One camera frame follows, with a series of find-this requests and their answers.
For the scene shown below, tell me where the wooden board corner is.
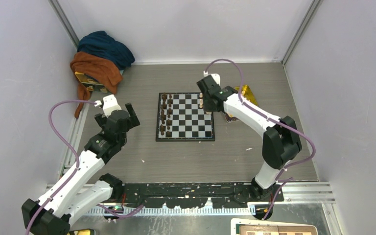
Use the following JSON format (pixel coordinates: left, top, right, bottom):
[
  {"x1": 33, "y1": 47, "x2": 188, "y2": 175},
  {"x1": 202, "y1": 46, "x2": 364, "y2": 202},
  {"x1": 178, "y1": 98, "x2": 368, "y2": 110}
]
[{"x1": 230, "y1": 218, "x2": 318, "y2": 235}]

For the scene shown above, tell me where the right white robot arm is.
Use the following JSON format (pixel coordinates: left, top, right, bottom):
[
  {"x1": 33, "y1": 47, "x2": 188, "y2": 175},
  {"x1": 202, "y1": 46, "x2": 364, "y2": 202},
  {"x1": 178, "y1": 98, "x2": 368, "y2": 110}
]
[{"x1": 196, "y1": 74, "x2": 302, "y2": 201}]

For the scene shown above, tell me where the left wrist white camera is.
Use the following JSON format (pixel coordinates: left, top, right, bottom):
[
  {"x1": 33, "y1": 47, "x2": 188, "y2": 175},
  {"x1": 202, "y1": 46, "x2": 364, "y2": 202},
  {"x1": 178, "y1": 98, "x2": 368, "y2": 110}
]
[{"x1": 102, "y1": 94, "x2": 122, "y2": 117}]

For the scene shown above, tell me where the dark wooden chess pieces row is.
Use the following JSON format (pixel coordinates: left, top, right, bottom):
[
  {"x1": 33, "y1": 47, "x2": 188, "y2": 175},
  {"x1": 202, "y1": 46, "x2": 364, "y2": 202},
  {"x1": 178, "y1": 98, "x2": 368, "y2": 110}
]
[{"x1": 159, "y1": 93, "x2": 173, "y2": 138}]

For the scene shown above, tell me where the gold tin box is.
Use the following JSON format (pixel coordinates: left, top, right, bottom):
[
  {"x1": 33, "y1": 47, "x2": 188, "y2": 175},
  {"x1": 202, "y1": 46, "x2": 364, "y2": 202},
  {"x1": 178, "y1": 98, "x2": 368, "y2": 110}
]
[{"x1": 224, "y1": 85, "x2": 259, "y2": 123}]

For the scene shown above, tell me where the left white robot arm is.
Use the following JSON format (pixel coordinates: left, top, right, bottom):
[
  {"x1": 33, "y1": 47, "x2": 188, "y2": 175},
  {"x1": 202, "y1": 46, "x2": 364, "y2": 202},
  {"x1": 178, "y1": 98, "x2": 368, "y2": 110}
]
[{"x1": 22, "y1": 101, "x2": 140, "y2": 235}]

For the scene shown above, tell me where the yellow patterned box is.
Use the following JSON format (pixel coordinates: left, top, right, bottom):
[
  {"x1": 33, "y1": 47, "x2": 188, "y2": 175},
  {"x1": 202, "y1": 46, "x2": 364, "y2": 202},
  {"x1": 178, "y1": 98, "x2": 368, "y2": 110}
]
[{"x1": 74, "y1": 72, "x2": 111, "y2": 94}]

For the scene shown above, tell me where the orange cloth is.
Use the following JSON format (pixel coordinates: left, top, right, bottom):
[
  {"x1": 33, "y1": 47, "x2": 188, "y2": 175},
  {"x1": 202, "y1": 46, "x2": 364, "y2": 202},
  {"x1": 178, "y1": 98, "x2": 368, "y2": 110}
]
[{"x1": 70, "y1": 51, "x2": 124, "y2": 118}]

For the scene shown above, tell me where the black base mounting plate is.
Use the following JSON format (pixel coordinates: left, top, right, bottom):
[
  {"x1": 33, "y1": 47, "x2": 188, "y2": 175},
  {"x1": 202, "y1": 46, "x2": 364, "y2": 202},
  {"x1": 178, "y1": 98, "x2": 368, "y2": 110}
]
[{"x1": 106, "y1": 182, "x2": 284, "y2": 209}]

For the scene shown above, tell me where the dark blue cloth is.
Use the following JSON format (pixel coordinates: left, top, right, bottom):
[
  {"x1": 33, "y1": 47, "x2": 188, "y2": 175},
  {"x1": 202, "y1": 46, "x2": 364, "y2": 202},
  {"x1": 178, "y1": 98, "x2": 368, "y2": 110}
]
[{"x1": 77, "y1": 31, "x2": 135, "y2": 70}]

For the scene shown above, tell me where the wrist white camera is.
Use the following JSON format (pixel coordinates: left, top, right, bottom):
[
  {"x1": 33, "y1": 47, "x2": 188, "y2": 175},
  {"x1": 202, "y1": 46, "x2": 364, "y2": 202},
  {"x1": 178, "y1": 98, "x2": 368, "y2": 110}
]
[
  {"x1": 203, "y1": 71, "x2": 221, "y2": 85},
  {"x1": 102, "y1": 94, "x2": 122, "y2": 117}
]

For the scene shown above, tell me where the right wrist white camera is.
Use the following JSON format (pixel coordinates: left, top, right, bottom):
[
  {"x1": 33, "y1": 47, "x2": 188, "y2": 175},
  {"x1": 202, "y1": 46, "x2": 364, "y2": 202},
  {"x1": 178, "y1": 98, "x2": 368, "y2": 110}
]
[{"x1": 203, "y1": 71, "x2": 221, "y2": 85}]

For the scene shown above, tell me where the gold tin lid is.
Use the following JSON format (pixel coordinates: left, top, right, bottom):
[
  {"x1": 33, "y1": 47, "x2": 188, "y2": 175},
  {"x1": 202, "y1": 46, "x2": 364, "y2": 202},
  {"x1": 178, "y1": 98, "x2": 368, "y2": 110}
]
[{"x1": 67, "y1": 229, "x2": 96, "y2": 235}]

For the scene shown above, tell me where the black and white chessboard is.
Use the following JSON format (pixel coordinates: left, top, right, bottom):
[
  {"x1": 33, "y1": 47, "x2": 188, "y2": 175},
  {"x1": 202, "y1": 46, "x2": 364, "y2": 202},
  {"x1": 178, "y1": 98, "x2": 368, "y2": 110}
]
[{"x1": 155, "y1": 92, "x2": 215, "y2": 142}]

